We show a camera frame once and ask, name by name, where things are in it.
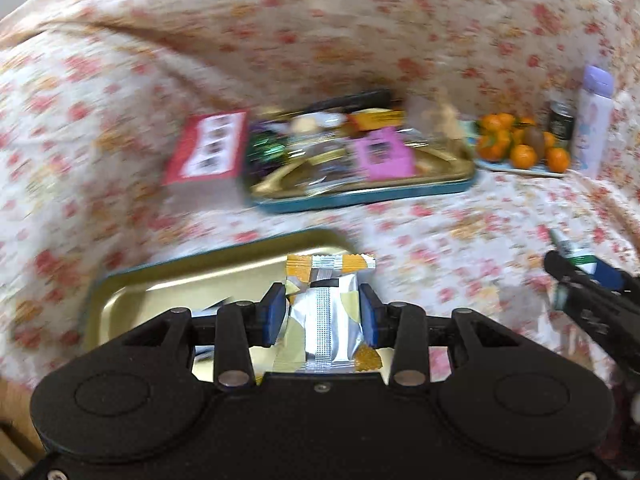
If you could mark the pile of tangerines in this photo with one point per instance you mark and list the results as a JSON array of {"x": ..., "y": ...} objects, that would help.
[{"x": 522, "y": 156}]

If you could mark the clear plastic snack bag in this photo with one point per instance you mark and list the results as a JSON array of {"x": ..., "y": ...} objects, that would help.
[{"x": 422, "y": 125}]

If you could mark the yellow orange snack packet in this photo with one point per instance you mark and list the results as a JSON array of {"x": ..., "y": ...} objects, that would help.
[{"x": 375, "y": 120}]

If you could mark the silver yellow snack packet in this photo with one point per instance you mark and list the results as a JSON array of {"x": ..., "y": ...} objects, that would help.
[{"x": 325, "y": 320}]

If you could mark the white fruit plate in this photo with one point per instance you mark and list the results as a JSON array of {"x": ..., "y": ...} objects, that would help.
[{"x": 500, "y": 167}]

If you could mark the green foil candy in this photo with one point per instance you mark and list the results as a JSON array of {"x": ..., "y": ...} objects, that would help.
[{"x": 267, "y": 152}]

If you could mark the brown paper snack bag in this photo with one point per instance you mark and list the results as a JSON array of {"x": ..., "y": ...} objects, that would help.
[{"x": 447, "y": 120}]

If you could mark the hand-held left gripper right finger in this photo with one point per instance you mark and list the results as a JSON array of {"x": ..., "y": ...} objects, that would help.
[{"x": 367, "y": 315}]

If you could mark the teal tin with snacks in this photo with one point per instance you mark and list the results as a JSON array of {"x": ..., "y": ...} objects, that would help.
[{"x": 360, "y": 199}]

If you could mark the pink snack packet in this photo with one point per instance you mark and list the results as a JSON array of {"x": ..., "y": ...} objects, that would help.
[{"x": 382, "y": 155}]

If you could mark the long black snack packet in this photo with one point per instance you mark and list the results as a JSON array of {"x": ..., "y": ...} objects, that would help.
[{"x": 350, "y": 100}]

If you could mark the pink red box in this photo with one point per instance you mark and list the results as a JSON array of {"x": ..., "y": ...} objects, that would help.
[{"x": 210, "y": 150}]

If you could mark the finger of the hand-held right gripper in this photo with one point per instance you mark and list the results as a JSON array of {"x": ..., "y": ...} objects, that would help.
[
  {"x": 607, "y": 275},
  {"x": 557, "y": 264}
]

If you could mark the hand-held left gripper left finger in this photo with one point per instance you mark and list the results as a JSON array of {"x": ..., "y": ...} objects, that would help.
[{"x": 276, "y": 315}]

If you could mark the brown kiwi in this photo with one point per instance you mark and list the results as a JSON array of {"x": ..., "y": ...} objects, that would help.
[{"x": 535, "y": 141}]

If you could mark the green white snack packet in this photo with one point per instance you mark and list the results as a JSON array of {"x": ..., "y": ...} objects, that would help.
[{"x": 575, "y": 252}]

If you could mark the purple cartoon water bottle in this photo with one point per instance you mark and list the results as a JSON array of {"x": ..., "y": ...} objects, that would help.
[{"x": 592, "y": 125}]

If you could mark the clear striped snack packet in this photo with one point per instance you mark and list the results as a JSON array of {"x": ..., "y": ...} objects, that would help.
[{"x": 320, "y": 172}]

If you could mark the dark green drink can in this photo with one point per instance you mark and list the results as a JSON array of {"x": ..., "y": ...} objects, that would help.
[{"x": 561, "y": 127}]

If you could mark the white yellow snack packet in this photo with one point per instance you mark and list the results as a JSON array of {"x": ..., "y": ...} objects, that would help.
[{"x": 315, "y": 122}]

